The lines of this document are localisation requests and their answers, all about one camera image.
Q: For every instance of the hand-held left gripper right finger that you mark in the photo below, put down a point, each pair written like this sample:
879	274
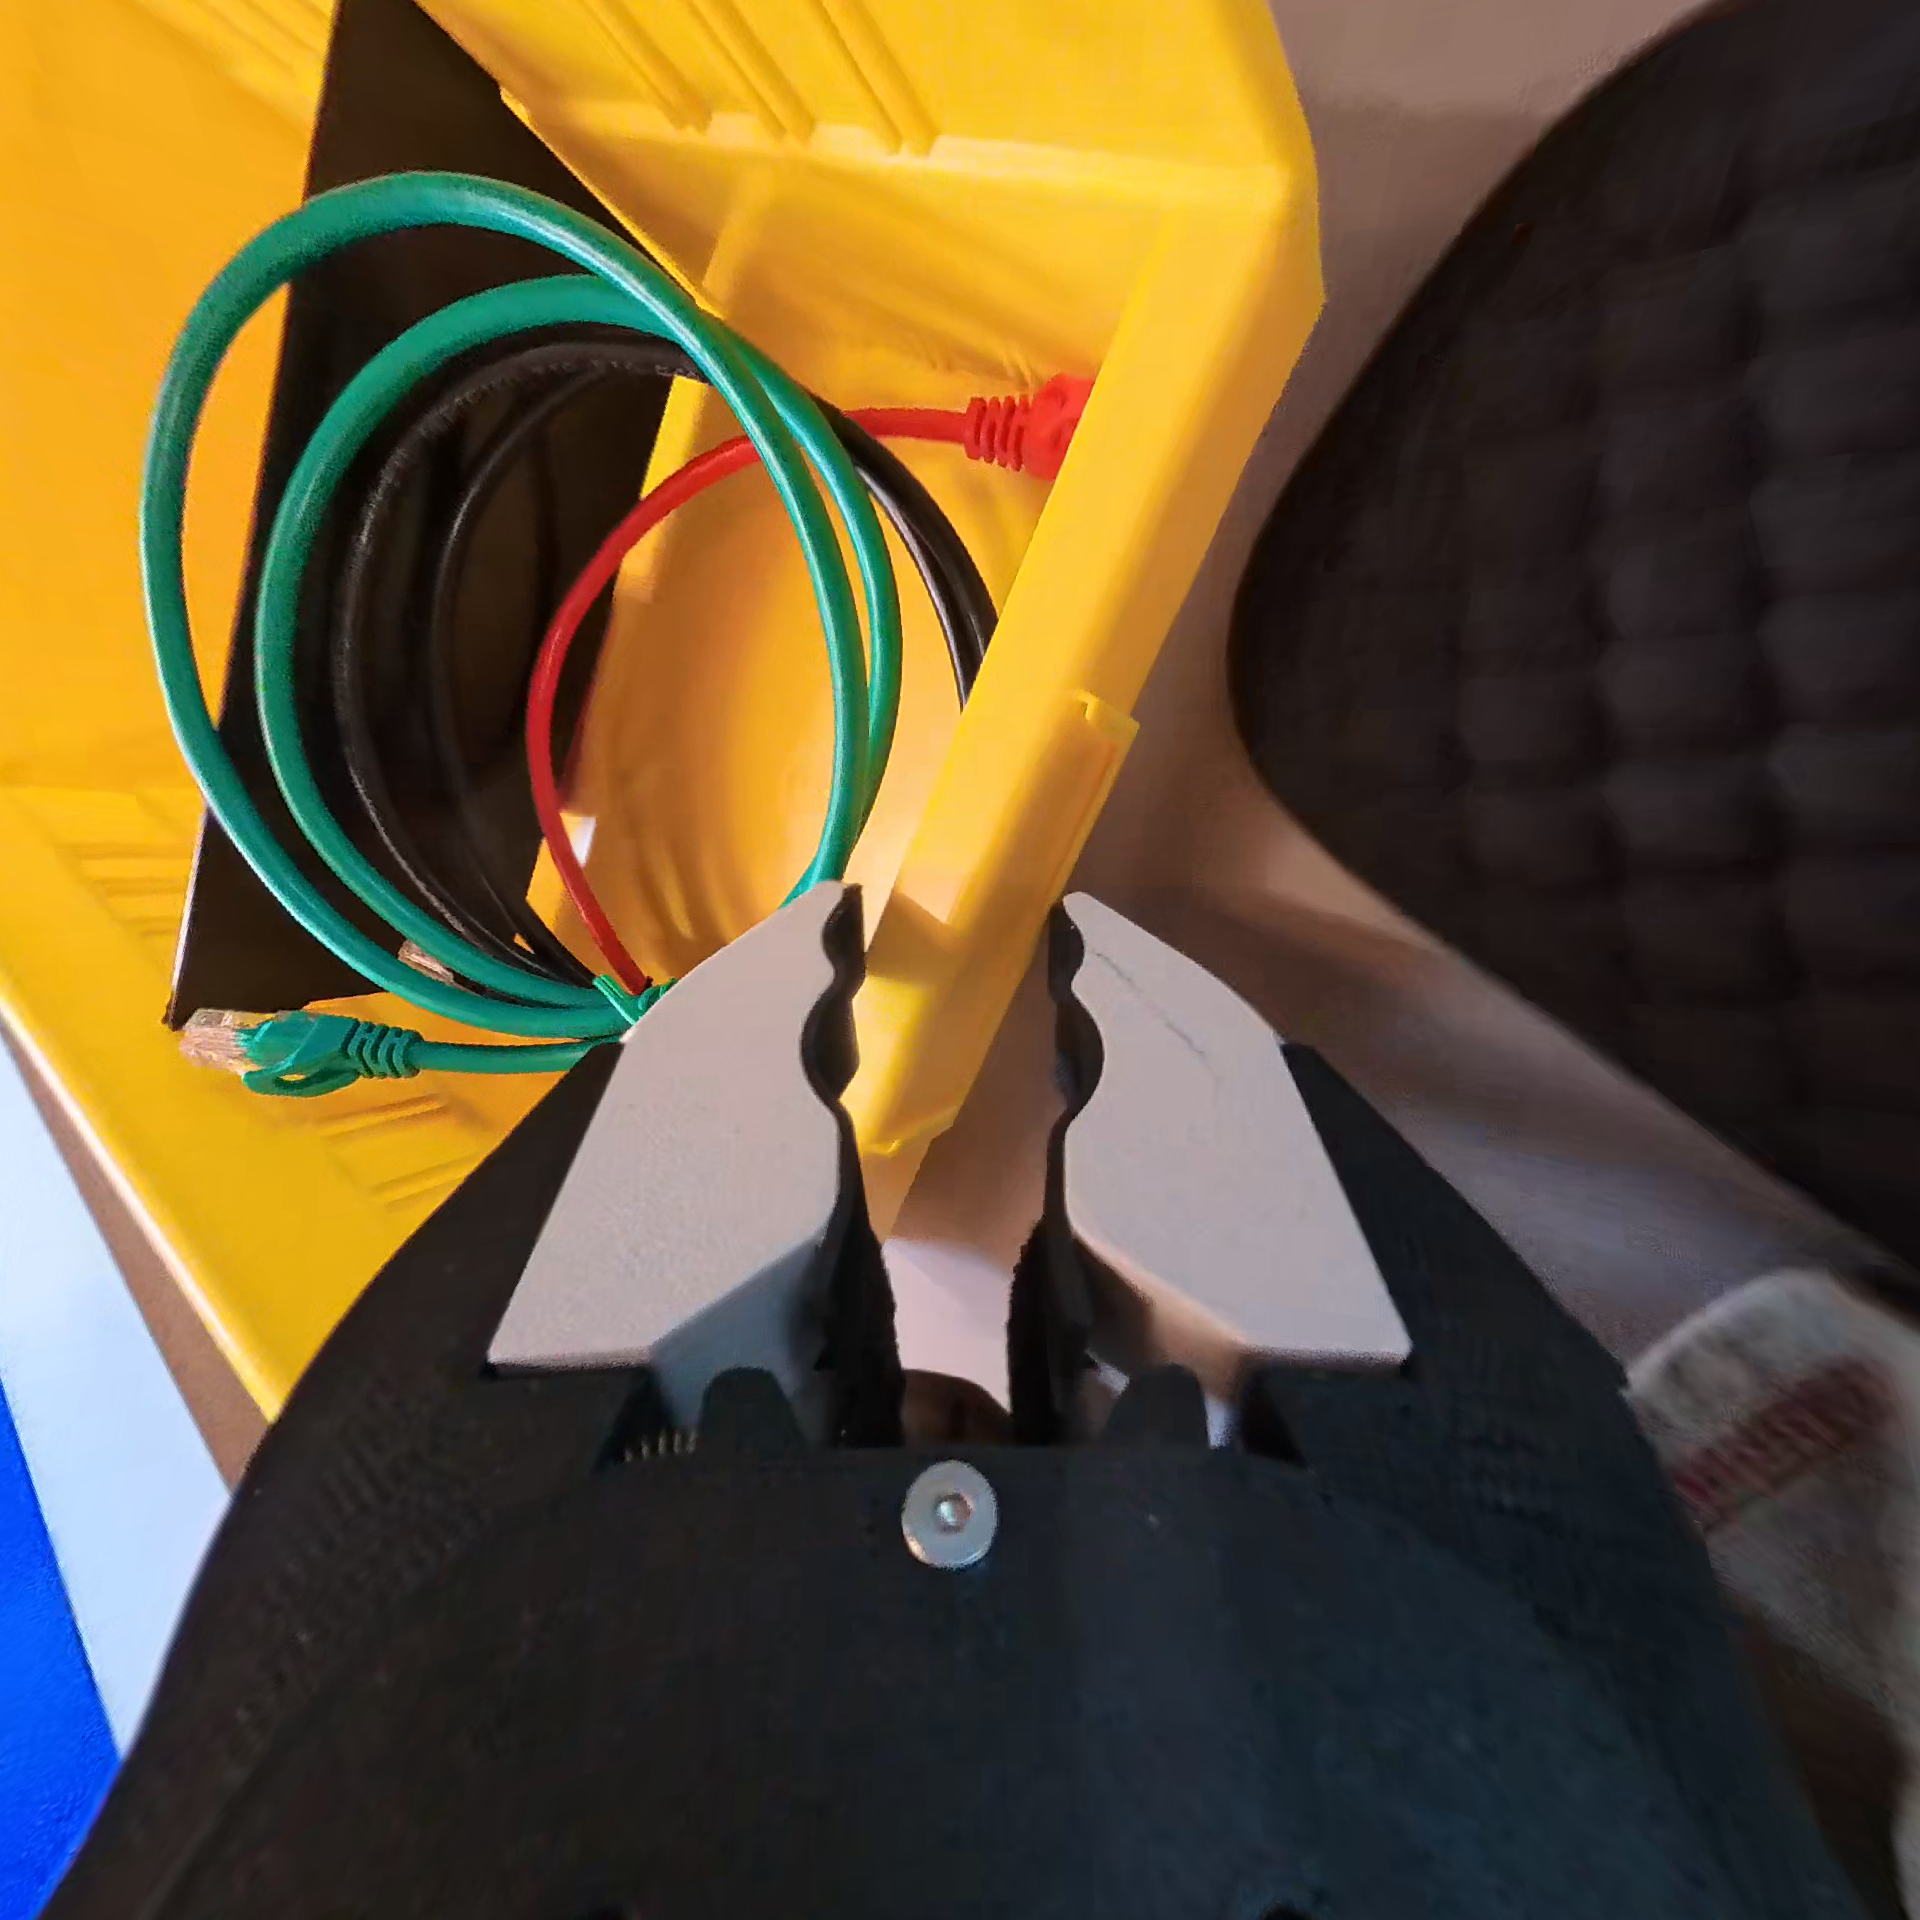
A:
1214	1202

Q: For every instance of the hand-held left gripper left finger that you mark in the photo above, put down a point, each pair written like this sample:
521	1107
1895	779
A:
705	1184

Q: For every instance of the blue plastic bin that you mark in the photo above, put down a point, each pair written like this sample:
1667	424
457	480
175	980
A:
43	1621

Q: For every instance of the yellow plastic bin with divider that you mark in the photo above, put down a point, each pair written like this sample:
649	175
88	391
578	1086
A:
930	226

